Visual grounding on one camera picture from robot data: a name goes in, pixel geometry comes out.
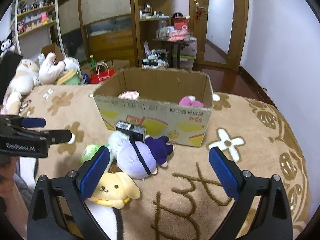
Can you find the purple white plush doll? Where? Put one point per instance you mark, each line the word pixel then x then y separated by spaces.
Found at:
pixel 139 159

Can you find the wall shelf with figurines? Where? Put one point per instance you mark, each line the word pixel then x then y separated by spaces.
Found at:
pixel 34 24

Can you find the open cardboard box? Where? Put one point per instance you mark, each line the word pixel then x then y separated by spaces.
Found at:
pixel 158 109

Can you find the large cream cat plush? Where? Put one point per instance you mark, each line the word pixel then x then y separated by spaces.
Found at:
pixel 24 81

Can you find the basket of plush toys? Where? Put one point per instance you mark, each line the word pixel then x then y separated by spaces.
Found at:
pixel 155 58

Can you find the black white plush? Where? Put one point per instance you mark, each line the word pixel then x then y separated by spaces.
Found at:
pixel 109 219

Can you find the person leg grey trousers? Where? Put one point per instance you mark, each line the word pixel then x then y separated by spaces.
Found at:
pixel 23 189

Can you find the black barcode box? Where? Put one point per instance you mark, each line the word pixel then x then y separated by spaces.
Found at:
pixel 136 133

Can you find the beige flower blanket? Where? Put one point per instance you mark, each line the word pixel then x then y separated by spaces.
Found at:
pixel 184 200

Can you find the clear plastic storage bin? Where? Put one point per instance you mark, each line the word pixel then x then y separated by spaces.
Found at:
pixel 188 53

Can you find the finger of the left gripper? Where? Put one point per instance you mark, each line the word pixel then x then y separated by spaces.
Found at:
pixel 56 136
pixel 26 122

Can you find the yellow dog plush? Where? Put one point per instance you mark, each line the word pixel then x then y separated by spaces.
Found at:
pixel 115 190

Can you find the wooden wardrobe cabinet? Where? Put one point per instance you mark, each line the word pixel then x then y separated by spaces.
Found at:
pixel 112 29

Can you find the red paper shopping bag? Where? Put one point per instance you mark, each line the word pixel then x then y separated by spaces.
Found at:
pixel 101 72

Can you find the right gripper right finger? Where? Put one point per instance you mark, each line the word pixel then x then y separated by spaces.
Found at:
pixel 273 216

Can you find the green plastic bottle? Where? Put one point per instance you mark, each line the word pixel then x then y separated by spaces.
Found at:
pixel 92 63

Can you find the pink folded clothes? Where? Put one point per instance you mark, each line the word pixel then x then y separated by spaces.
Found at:
pixel 178 35

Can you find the pink swirl roll plush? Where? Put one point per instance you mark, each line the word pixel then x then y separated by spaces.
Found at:
pixel 129 95

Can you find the green tissue pack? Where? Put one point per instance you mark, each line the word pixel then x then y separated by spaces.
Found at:
pixel 89 151

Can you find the green yellow plush toy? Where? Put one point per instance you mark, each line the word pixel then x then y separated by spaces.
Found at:
pixel 70 78

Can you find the black kuromi plush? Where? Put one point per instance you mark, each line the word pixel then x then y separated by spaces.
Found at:
pixel 7 45

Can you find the wooden door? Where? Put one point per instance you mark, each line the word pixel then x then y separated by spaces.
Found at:
pixel 198 23

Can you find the person left hand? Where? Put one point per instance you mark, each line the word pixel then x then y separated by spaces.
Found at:
pixel 8 187

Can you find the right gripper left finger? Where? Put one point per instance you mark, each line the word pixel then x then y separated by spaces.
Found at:
pixel 46 219

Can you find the white pink bunny plush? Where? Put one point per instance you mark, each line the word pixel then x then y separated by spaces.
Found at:
pixel 50 69

